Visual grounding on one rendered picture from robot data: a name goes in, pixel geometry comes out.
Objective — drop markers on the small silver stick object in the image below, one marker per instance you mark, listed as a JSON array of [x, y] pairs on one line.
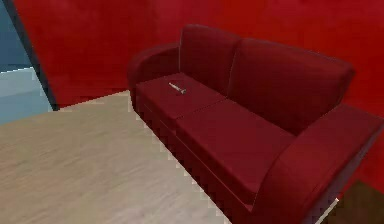
[[177, 88]]

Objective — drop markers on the dark red sofa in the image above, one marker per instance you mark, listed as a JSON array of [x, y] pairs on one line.
[[233, 133]]

